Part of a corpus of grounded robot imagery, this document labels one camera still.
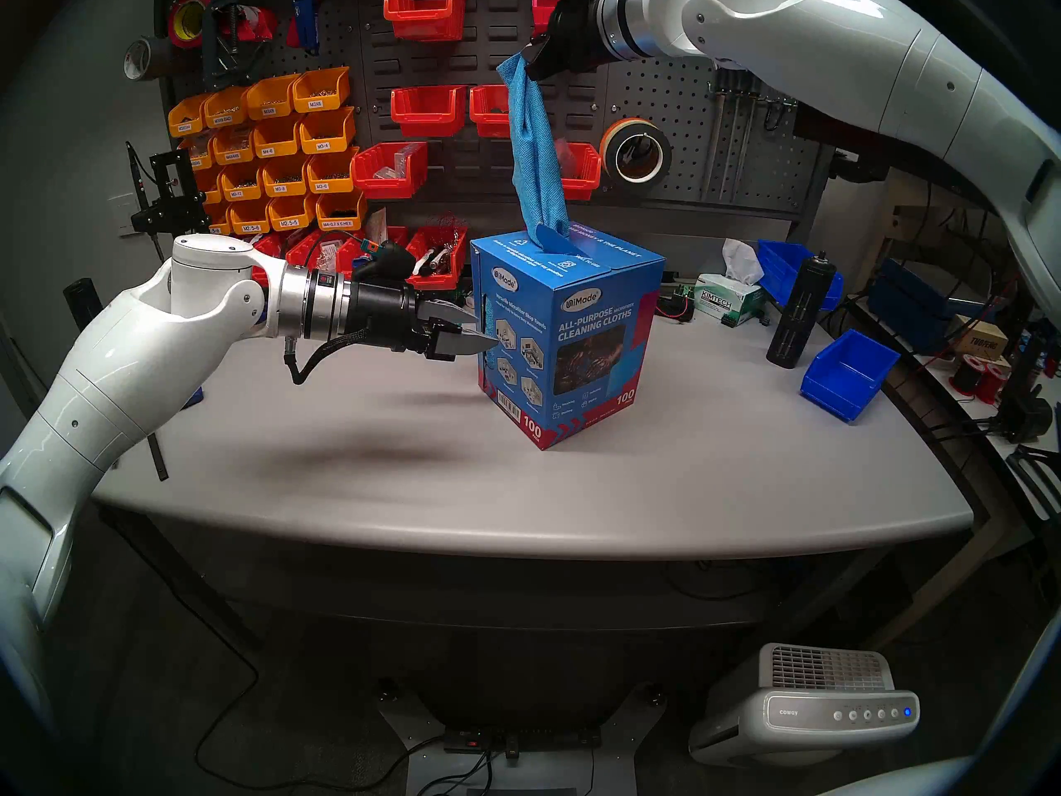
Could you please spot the black bracket stand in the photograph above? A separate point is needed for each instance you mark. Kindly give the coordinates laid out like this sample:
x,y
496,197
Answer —
x,y
170,193

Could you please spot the dark blue box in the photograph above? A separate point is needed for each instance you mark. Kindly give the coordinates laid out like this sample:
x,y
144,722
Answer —
x,y
903,293

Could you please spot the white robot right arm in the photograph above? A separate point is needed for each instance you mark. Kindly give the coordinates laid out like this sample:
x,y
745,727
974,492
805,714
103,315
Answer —
x,y
870,56

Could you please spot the white air purifier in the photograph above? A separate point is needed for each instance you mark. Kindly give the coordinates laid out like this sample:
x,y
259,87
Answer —
x,y
804,707

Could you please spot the red storage bin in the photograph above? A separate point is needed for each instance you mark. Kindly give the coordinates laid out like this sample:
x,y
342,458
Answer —
x,y
439,264
427,110
424,15
385,172
489,110
540,7
344,254
584,177
269,245
311,245

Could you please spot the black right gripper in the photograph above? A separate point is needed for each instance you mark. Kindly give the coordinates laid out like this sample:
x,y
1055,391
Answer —
x,y
584,31

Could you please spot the black spray can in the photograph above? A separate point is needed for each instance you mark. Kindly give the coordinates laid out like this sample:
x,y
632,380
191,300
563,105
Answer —
x,y
800,313

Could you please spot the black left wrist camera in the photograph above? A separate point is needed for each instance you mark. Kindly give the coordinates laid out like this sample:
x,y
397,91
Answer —
x,y
385,262

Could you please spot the orange parts bin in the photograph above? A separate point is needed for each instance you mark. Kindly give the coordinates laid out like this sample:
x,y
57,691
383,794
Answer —
x,y
233,145
219,218
186,116
269,96
225,106
284,175
327,129
340,210
290,212
241,181
331,171
209,185
249,216
276,137
197,150
321,88

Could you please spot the blue plastic bin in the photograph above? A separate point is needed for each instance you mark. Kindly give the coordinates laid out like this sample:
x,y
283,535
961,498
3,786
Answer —
x,y
783,268
850,376

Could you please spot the black orange tape roll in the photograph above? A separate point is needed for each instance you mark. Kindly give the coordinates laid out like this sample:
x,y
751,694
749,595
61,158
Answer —
x,y
637,152

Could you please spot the black computer monitor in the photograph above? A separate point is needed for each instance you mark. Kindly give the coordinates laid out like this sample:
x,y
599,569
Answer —
x,y
837,139

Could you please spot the white tissue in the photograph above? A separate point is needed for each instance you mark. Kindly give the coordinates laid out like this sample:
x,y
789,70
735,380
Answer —
x,y
740,259

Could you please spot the black power adapter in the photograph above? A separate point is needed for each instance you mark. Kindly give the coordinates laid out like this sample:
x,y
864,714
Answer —
x,y
1024,417

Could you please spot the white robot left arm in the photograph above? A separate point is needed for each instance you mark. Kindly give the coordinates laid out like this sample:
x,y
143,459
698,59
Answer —
x,y
124,363

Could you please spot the dark table frame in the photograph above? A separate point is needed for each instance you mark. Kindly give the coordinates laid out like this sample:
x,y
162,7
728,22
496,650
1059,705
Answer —
x,y
497,591

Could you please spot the red yellow tape roll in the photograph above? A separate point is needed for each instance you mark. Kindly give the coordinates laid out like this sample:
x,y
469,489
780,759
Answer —
x,y
189,19

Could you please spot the grey duct tape roll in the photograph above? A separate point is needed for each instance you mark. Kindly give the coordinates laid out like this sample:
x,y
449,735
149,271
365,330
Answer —
x,y
145,58

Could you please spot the black electronic module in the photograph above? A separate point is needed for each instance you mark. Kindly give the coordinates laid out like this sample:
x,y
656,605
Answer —
x,y
675,307

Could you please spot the small cardboard box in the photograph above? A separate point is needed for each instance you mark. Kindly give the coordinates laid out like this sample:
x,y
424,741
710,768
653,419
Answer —
x,y
978,338

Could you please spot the white wall plate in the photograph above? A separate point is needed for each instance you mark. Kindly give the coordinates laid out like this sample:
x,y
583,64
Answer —
x,y
128,214

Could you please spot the clear plastic bag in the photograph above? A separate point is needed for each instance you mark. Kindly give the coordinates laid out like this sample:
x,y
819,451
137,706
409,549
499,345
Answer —
x,y
569,154

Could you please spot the Kimtech wipes box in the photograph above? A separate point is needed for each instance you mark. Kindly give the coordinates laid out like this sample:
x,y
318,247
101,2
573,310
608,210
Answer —
x,y
729,299

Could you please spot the black power strip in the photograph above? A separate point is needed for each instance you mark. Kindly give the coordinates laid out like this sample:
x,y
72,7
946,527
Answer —
x,y
522,740

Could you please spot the blue cleaning cloth box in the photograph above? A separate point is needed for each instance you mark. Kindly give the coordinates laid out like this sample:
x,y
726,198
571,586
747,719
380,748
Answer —
x,y
572,338

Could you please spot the blue microfiber shop towel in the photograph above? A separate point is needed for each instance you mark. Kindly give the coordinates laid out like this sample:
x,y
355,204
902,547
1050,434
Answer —
x,y
535,164

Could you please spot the blue black hand clamp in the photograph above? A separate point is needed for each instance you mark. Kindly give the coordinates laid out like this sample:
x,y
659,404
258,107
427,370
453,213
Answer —
x,y
192,398

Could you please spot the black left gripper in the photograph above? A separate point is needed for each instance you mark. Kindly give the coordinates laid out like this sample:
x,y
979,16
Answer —
x,y
377,312

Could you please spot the black bar clamp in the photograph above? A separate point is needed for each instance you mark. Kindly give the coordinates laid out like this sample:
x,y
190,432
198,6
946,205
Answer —
x,y
228,40

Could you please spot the black foam cylinder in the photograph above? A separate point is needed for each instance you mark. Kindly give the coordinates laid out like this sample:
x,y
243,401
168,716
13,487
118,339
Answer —
x,y
81,301

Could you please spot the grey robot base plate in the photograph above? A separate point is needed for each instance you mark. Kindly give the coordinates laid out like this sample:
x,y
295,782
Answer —
x,y
414,728

